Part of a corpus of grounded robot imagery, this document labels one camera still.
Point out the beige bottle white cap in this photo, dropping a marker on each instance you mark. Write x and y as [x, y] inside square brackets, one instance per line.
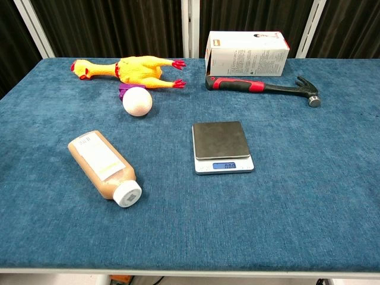
[98, 157]

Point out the silver digital kitchen scale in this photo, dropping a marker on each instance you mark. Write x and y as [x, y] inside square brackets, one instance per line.
[219, 139]

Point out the white foam ball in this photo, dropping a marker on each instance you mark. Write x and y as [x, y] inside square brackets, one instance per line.
[137, 102]

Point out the red black claw hammer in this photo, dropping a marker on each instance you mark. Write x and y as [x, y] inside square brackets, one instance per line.
[237, 84]

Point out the purple plastic block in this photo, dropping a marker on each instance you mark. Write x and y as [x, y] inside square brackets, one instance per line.
[124, 90]

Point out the yellow rubber chicken toy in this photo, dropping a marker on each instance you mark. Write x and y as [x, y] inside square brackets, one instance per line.
[139, 71]

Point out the blue velvet table cloth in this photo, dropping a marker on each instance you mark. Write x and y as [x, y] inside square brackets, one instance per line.
[267, 207]

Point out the white cardboard box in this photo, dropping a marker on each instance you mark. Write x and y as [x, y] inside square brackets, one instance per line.
[252, 59]

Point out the black pleated curtain panel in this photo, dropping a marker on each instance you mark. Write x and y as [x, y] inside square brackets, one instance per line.
[350, 29]
[15, 44]
[252, 15]
[112, 26]

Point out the white table frame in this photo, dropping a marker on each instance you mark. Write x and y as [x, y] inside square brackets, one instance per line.
[207, 273]

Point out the white slanted frame post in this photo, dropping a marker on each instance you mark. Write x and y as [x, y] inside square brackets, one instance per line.
[35, 29]
[311, 26]

